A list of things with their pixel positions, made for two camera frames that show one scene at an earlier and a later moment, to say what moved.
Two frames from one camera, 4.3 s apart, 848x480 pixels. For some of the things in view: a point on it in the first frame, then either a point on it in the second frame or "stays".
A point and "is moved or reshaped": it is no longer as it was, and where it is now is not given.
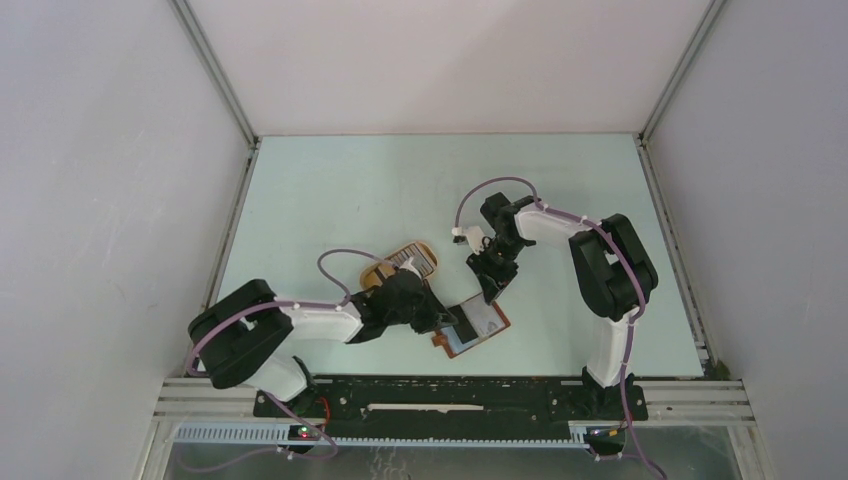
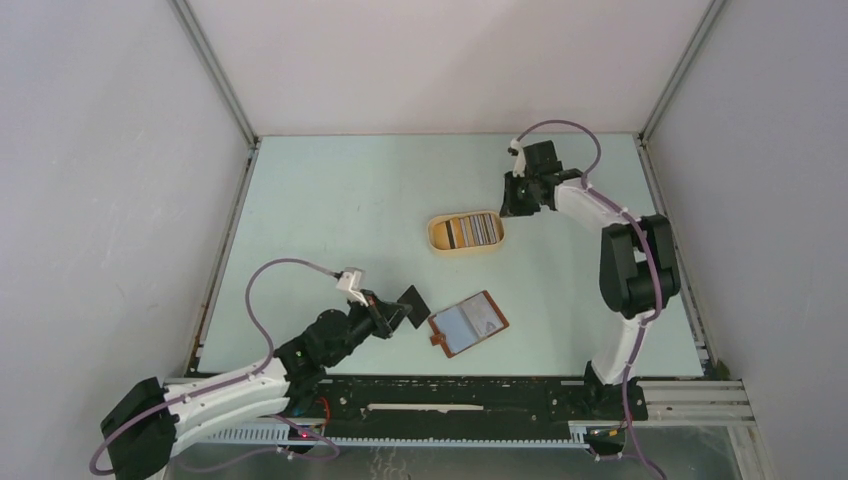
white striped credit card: [484, 317] stays
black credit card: [464, 328] is moved or reshaped
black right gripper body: [496, 260] -> [522, 199]
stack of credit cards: [419, 258] -> [467, 231]
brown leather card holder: [476, 322] stays
